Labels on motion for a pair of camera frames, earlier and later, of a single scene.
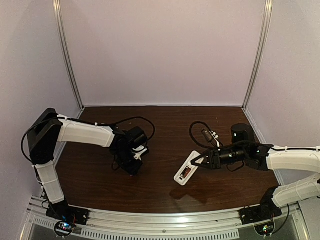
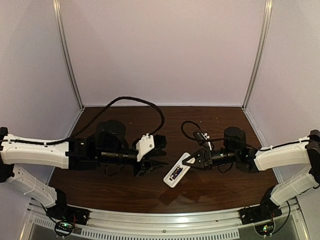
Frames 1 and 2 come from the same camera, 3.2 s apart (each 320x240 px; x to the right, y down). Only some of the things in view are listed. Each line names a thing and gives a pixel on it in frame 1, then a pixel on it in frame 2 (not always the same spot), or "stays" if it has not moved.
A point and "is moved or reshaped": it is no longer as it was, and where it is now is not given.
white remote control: x=188 y=169 is moved or reshaped
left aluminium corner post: x=67 y=52 stays
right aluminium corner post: x=259 y=63 stays
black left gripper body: x=130 y=166 → x=144 y=163
